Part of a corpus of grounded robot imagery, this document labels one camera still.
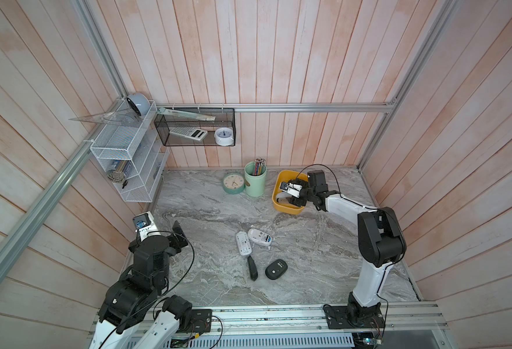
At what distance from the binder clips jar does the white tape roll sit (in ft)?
1.25

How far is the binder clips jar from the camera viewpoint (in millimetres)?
774

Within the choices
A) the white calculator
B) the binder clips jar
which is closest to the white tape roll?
the white calculator

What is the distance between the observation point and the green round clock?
43.4 inches
